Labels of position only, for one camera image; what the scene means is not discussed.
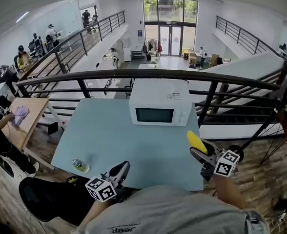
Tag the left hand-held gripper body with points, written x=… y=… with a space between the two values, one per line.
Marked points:
x=100 y=189

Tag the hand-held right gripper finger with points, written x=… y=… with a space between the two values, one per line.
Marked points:
x=211 y=149
x=199 y=156

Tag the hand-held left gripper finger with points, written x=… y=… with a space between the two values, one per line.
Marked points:
x=111 y=171
x=124 y=174

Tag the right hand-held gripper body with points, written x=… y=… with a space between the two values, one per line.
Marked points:
x=226 y=163

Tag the person's right forearm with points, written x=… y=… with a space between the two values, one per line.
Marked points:
x=227 y=191

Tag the person's left forearm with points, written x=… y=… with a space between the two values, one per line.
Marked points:
x=96 y=211

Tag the black coat stand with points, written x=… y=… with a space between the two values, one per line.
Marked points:
x=234 y=148

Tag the green backpack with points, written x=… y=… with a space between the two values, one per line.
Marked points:
x=72 y=179

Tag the green drink bottle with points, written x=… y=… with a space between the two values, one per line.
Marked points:
x=81 y=166

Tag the black office chair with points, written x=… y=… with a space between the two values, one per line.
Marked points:
x=48 y=199

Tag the small black seat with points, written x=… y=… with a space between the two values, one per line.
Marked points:
x=53 y=128

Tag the white microwave oven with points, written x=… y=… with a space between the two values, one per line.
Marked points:
x=158 y=94

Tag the white power strip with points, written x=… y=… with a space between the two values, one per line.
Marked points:
x=281 y=216

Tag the wooden side table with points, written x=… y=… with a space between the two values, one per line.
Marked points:
x=33 y=121

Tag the dark curved metal railing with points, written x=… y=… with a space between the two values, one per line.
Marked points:
x=158 y=73

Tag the cardboard box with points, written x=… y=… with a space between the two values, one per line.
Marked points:
x=190 y=58

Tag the white dining table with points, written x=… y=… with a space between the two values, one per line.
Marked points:
x=148 y=66

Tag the purple cloth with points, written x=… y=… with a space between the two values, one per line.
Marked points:
x=20 y=116

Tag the glass entrance door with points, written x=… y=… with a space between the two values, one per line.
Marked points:
x=170 y=40

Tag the black balcony railing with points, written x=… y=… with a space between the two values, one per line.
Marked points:
x=238 y=35
x=100 y=32

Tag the clothes rack with coats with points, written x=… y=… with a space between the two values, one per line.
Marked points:
x=152 y=47

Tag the ceiling tube light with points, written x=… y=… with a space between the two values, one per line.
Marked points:
x=22 y=17

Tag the blue wall poster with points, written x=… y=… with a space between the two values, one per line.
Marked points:
x=139 y=36

